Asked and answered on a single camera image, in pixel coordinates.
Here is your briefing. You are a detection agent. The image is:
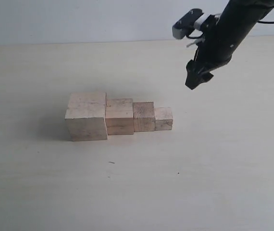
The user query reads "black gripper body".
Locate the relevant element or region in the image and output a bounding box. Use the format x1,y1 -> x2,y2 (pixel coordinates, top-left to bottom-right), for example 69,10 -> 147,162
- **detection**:
186,0 -> 274,74

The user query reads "medium small wooden cube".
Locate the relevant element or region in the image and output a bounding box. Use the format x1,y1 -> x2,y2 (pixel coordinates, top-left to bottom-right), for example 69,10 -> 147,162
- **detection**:
133,102 -> 155,132

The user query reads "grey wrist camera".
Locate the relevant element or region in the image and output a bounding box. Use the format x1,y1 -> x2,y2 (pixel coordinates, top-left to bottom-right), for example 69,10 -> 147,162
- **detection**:
172,8 -> 221,40

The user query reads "second largest wooden cube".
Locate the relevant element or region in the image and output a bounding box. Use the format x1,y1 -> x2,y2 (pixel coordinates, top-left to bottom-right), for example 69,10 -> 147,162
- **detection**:
105,98 -> 134,135

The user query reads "smallest wooden cube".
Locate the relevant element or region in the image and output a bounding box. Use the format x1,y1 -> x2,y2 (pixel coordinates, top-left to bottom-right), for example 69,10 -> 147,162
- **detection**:
154,107 -> 173,131

